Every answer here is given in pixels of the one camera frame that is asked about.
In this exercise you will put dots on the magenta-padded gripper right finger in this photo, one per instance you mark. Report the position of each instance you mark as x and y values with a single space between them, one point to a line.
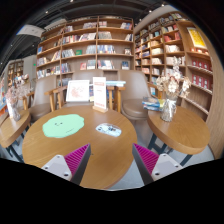
146 159

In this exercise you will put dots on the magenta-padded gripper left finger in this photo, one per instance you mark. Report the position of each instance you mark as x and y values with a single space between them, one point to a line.
77 160

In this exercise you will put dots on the transparent blue computer mouse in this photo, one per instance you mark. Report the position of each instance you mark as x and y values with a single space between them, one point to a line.
108 129

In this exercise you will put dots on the green blob-shaped mouse pad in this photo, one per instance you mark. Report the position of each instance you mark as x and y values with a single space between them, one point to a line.
62 126

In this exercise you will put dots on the round wooden side table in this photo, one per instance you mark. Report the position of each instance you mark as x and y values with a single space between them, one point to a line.
11 128
181 131

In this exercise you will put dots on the stack of colourful books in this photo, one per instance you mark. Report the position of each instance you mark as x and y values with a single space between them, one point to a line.
151 104

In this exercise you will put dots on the beige armchair with wooden arms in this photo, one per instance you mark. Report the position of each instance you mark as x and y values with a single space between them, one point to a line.
41 96
133 96
86 74

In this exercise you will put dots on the dark-covered book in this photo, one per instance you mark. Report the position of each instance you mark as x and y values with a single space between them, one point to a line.
91 93

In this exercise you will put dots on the white framed pink picture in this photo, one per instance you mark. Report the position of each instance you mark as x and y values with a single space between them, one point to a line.
77 90

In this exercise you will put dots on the white sign on wooden stand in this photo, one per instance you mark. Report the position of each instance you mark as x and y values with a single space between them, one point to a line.
99 93

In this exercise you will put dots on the stack of light blue books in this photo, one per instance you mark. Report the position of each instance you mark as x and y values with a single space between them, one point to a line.
115 83

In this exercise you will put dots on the small distant book shelf unit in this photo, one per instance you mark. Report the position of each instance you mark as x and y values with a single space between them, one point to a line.
15 71

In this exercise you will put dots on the curved wooden book shelf unit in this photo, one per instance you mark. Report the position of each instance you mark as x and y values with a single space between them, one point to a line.
166 46

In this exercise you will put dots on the white hanging ceiling panel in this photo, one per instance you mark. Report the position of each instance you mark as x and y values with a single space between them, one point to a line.
30 30

